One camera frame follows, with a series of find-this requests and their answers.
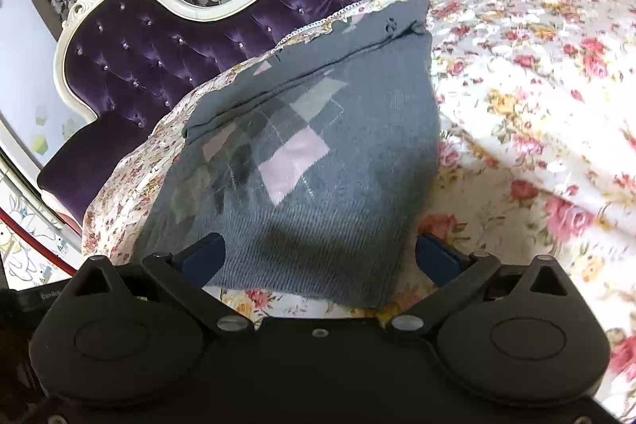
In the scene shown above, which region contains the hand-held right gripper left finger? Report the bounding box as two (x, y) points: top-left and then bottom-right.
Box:
(70, 234), (254, 340)

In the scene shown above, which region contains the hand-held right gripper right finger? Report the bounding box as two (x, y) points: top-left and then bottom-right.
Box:
(386, 235), (572, 338)

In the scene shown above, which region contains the grey argyle sweater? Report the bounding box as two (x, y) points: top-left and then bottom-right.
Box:
(134, 0), (443, 308)

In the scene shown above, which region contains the white cartoon printed board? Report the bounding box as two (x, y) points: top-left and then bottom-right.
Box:
(0, 176), (83, 290)

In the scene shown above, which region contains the floral blanket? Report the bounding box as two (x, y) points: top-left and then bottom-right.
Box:
(82, 0), (636, 424)

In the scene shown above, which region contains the purple tufted sofa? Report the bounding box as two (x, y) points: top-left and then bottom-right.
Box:
(37, 0), (508, 226)

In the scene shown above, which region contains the red cable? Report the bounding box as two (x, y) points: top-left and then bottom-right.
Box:
(0, 208), (75, 278)

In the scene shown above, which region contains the green wall sticker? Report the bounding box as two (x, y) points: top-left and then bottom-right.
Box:
(30, 103), (87, 157)

